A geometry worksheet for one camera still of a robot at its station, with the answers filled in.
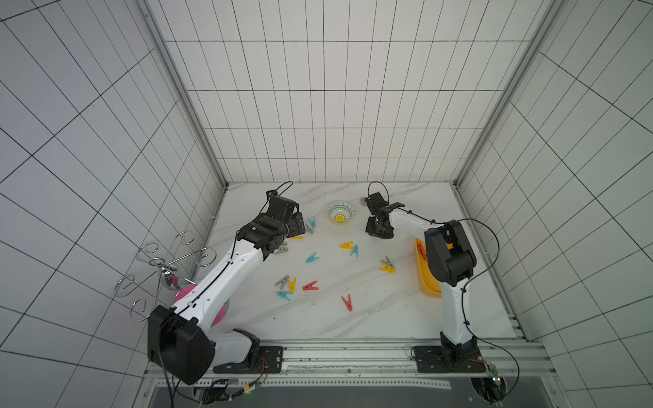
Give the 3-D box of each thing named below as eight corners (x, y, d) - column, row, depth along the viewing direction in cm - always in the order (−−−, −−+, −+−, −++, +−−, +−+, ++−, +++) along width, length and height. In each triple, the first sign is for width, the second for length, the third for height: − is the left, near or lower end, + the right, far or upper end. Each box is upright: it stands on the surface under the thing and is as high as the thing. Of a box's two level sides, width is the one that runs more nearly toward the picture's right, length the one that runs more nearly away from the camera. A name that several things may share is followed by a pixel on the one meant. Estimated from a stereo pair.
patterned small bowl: (326, 223, 107) (326, 218, 103) (327, 206, 113) (326, 200, 110) (354, 224, 107) (355, 218, 103) (353, 206, 113) (353, 201, 110)
